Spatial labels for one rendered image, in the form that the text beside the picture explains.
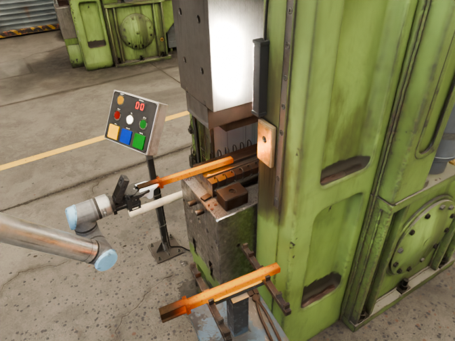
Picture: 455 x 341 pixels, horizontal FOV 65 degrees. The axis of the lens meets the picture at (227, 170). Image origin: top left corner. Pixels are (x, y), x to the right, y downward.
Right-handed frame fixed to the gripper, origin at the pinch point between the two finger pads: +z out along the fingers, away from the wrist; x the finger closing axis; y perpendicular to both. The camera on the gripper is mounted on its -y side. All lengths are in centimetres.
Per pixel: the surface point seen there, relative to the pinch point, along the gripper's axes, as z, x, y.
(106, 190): -3, -152, 104
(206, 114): 23.9, 7.1, -28.4
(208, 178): 24.0, 3.5, 5.7
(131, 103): 11, -58, -11
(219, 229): 17.9, 22.2, 19.1
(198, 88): 24.1, 1.4, -37.5
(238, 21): 36, 13, -62
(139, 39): 146, -461, 67
